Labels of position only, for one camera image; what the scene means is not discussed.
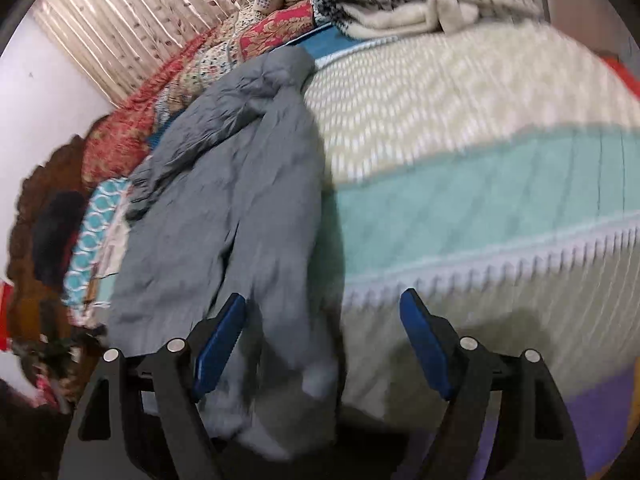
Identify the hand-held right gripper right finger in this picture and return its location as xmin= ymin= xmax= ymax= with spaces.
xmin=399 ymin=287 xmax=586 ymax=480

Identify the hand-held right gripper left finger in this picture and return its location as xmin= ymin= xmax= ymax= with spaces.
xmin=57 ymin=292 xmax=248 ymax=480

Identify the grey puffer jacket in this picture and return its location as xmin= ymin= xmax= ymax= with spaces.
xmin=107 ymin=49 xmax=346 ymax=461

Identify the floral bed sheet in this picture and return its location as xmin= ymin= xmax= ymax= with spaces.
xmin=75 ymin=200 xmax=136 ymax=331

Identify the teal circle pattern pillow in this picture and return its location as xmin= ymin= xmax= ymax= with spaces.
xmin=62 ymin=180 xmax=133 ymax=308

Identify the purple floor mat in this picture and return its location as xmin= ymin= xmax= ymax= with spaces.
xmin=470 ymin=370 xmax=636 ymax=480

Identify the zigzag patterned bed cover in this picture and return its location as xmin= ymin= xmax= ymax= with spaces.
xmin=295 ymin=22 xmax=640 ymax=480

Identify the dark navy fluffy cloth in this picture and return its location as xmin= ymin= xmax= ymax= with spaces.
xmin=32 ymin=191 xmax=88 ymax=286

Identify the carved wooden headboard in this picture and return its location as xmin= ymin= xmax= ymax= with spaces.
xmin=7 ymin=115 xmax=116 ymax=401

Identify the red floral quilt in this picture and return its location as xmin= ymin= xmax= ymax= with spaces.
xmin=82 ymin=0 xmax=326 ymax=191

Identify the leaf print curtain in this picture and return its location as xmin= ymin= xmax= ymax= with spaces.
xmin=32 ymin=0 xmax=271 ymax=108

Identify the red wall decoration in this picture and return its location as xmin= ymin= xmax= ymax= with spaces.
xmin=0 ymin=280 xmax=16 ymax=351

